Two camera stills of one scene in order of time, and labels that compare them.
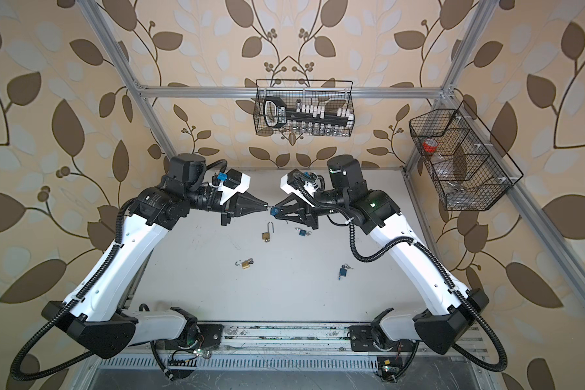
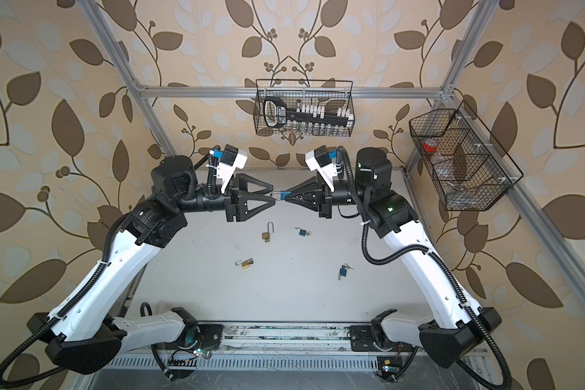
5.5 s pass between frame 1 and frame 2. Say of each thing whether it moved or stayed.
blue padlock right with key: stayed
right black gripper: moved
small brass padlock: stayed
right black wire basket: stayed
